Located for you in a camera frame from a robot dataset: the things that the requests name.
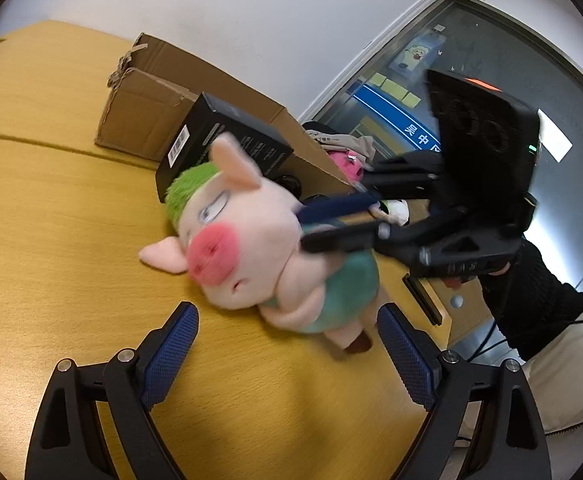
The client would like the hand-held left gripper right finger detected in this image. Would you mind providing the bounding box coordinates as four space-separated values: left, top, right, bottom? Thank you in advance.
376 302 552 480

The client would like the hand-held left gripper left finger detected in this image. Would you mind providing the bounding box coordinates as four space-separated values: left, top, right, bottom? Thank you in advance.
24 301 200 480

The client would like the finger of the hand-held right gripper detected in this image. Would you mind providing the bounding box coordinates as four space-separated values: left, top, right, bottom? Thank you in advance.
296 152 443 226
300 205 469 263

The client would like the pink pig plush toy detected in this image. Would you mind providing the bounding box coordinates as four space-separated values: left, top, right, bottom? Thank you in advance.
138 132 379 353

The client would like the small black box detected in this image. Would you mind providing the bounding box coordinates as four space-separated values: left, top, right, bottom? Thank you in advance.
155 92 295 204

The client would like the cardboard box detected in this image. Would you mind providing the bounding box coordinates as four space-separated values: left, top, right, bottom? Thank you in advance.
95 32 359 196

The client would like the person's right forearm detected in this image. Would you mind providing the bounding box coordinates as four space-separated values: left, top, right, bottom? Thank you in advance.
479 240 583 361

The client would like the white panda plush toy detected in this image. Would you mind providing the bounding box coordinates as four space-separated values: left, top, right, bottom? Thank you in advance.
376 199 411 226

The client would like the beige folded cloth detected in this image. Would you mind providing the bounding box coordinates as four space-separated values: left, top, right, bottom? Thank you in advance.
301 121 377 171

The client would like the blue door banner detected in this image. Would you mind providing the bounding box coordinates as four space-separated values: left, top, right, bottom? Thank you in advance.
349 82 445 161

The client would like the cartoon sheep poster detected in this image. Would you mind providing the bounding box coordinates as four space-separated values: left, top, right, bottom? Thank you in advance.
390 30 446 78

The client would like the person's beige clothing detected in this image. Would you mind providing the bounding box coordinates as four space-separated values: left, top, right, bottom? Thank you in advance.
521 285 583 436

